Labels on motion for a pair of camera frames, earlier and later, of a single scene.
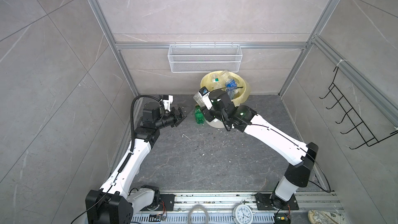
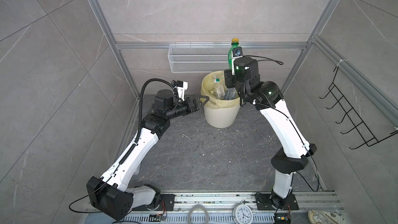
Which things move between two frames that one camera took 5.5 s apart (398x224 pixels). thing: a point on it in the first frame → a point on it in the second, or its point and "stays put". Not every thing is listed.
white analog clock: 242,214 stays put
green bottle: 199,115 → 235,43
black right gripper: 207,114 → 228,76
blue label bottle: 230,83 stays put
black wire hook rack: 368,136 stays put
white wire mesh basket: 204,58 stays put
